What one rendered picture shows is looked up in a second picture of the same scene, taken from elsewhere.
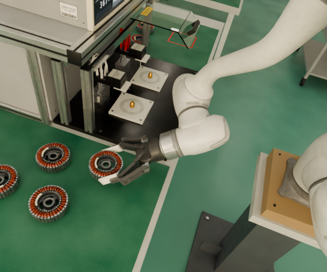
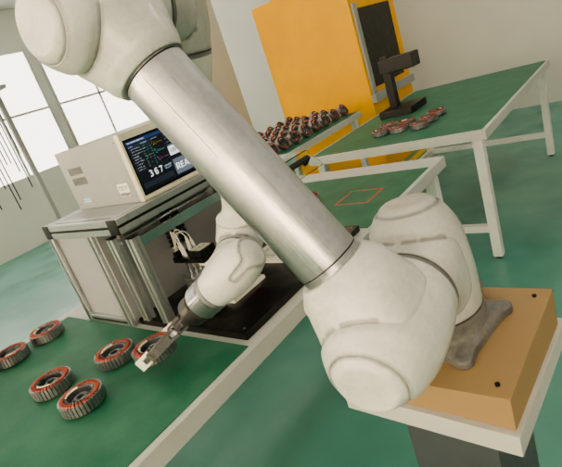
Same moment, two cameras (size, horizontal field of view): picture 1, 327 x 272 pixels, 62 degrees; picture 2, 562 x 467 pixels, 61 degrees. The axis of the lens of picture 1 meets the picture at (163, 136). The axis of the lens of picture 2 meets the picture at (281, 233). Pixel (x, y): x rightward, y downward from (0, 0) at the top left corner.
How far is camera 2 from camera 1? 0.83 m
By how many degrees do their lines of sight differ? 40
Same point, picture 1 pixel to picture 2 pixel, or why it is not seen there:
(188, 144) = (204, 283)
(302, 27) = not seen: hidden behind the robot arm
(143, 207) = (185, 396)
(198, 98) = (227, 228)
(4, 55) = (82, 254)
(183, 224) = not seen: outside the picture
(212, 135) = (223, 261)
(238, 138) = not seen: hidden behind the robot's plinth
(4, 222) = (36, 422)
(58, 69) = (114, 249)
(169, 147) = (191, 295)
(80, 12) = (131, 186)
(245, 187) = not seen: outside the picture
